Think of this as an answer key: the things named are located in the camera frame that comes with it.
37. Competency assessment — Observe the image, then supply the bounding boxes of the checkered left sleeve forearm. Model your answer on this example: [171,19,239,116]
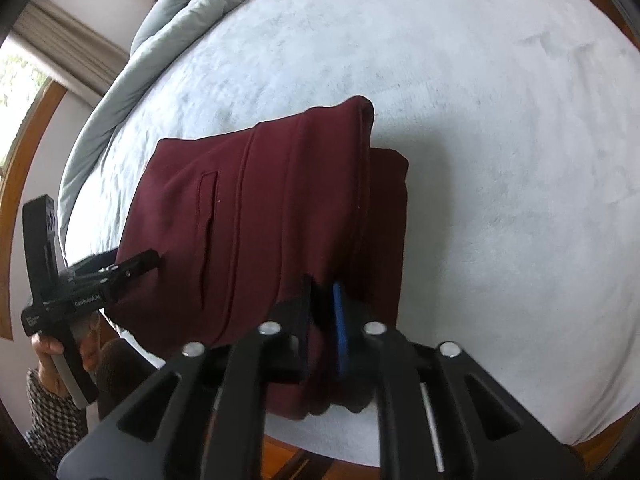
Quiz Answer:
[25,370,88,474]

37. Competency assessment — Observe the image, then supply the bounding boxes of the maroon pants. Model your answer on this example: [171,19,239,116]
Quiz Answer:
[105,94,410,421]

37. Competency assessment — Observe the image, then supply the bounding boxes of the person left hand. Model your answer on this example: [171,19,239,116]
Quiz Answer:
[30,312,100,408]

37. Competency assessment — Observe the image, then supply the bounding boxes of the grey folded quilt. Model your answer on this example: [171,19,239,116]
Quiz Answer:
[58,0,245,244]

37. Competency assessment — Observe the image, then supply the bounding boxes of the beige curtain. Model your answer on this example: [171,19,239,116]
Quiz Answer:
[10,0,128,107]

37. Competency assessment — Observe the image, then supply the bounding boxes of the wooden bed frame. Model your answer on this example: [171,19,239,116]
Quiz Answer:
[262,406,639,479]

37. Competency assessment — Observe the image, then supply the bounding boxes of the wooden window frame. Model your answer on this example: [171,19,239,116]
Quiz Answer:
[0,79,68,340]

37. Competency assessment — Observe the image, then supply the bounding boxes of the white fleece bed sheet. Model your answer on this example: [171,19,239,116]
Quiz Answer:
[60,0,639,444]

